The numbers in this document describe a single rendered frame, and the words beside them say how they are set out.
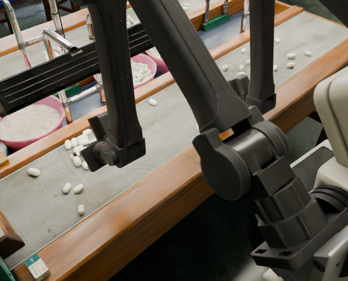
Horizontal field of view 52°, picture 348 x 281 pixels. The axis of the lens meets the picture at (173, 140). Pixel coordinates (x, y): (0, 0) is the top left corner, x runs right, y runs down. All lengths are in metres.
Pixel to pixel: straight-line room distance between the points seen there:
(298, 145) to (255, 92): 1.36
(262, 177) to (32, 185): 0.85
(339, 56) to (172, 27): 1.32
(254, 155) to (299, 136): 1.98
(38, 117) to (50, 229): 0.50
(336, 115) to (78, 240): 0.71
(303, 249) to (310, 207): 0.05
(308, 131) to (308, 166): 1.71
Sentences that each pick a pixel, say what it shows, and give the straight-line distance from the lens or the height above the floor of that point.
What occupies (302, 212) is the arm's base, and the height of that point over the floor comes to 1.23.
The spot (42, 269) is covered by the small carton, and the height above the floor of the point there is 0.79.
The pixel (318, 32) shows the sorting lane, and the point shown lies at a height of 0.74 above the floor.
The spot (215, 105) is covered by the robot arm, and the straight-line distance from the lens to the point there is 0.47.
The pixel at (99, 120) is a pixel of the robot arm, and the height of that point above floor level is 1.06.
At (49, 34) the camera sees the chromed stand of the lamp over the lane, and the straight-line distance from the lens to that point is 1.08.
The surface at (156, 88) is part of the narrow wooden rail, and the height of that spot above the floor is 0.76.
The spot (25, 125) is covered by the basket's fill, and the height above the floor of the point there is 0.74.
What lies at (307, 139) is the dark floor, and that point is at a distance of 2.44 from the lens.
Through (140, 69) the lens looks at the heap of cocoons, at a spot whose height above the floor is 0.74.
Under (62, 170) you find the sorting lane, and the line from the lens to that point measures 1.18.
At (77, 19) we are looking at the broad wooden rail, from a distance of 1.97.
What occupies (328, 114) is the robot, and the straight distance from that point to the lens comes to 0.53.
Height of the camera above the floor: 1.60
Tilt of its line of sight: 45 degrees down
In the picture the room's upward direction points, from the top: straight up
